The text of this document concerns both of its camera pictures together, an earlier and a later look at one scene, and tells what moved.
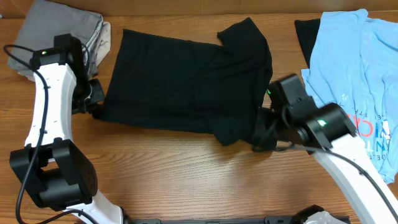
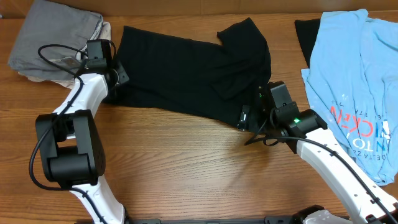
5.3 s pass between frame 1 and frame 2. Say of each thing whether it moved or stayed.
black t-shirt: moved
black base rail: stayed
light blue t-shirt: stayed
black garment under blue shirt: stayed
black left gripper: moved
